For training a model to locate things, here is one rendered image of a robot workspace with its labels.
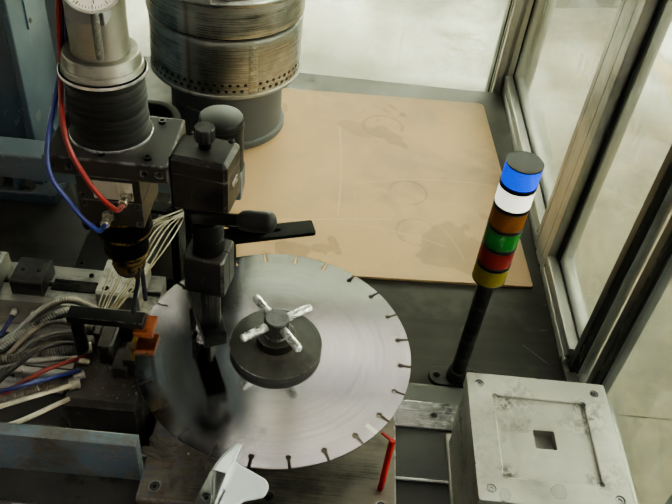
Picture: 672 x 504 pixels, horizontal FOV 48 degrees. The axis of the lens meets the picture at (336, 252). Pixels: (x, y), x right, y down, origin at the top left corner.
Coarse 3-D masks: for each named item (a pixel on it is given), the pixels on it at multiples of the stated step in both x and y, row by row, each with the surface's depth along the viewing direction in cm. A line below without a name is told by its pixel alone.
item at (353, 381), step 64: (256, 256) 102; (320, 320) 95; (384, 320) 96; (192, 384) 86; (256, 384) 87; (320, 384) 87; (384, 384) 88; (192, 448) 80; (256, 448) 80; (320, 448) 81
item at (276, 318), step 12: (264, 312) 89; (276, 312) 88; (288, 312) 89; (300, 312) 89; (264, 324) 87; (276, 324) 86; (288, 324) 87; (240, 336) 85; (252, 336) 86; (276, 336) 87; (288, 336) 86; (300, 348) 85
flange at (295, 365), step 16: (240, 320) 92; (256, 320) 92; (304, 320) 93; (304, 336) 91; (320, 336) 92; (240, 352) 88; (256, 352) 89; (272, 352) 88; (288, 352) 89; (304, 352) 89; (320, 352) 90; (240, 368) 87; (256, 368) 87; (272, 368) 87; (288, 368) 87; (304, 368) 88
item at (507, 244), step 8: (488, 224) 94; (488, 232) 94; (496, 232) 93; (520, 232) 93; (488, 240) 95; (496, 240) 94; (504, 240) 93; (512, 240) 93; (488, 248) 95; (496, 248) 94; (504, 248) 94; (512, 248) 94
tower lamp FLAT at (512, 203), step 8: (496, 192) 91; (504, 192) 89; (512, 192) 88; (496, 200) 91; (504, 200) 90; (512, 200) 89; (520, 200) 89; (528, 200) 89; (504, 208) 90; (512, 208) 90; (520, 208) 90; (528, 208) 91
